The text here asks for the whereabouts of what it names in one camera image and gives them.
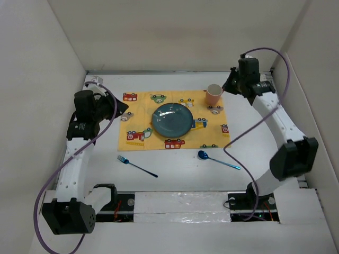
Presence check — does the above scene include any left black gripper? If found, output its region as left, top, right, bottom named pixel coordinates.
left=92, top=90, right=128, bottom=122

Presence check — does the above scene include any pink ceramic mug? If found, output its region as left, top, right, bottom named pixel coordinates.
left=205, top=84, right=223, bottom=106

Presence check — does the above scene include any yellow cartoon vehicle cloth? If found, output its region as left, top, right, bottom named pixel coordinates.
left=118, top=90, right=230, bottom=151

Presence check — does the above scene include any blue metal fork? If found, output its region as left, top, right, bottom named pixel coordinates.
left=117, top=155, right=158, bottom=178

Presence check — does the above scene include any teal ceramic plate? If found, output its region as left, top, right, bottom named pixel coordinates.
left=151, top=103, right=193, bottom=138

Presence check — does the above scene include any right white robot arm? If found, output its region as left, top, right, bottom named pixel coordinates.
left=222, top=56, right=318, bottom=208

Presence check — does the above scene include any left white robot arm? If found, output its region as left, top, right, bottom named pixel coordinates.
left=42, top=90, right=129, bottom=235

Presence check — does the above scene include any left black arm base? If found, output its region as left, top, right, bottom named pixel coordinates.
left=96, top=192, right=135, bottom=223

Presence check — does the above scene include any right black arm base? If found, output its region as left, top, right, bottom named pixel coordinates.
left=223, top=184, right=280, bottom=222

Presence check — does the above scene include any blue metal spoon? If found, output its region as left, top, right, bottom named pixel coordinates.
left=198, top=150, right=241, bottom=170

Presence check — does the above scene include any white foam front block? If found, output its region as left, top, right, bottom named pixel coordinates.
left=133, top=191, right=231, bottom=224

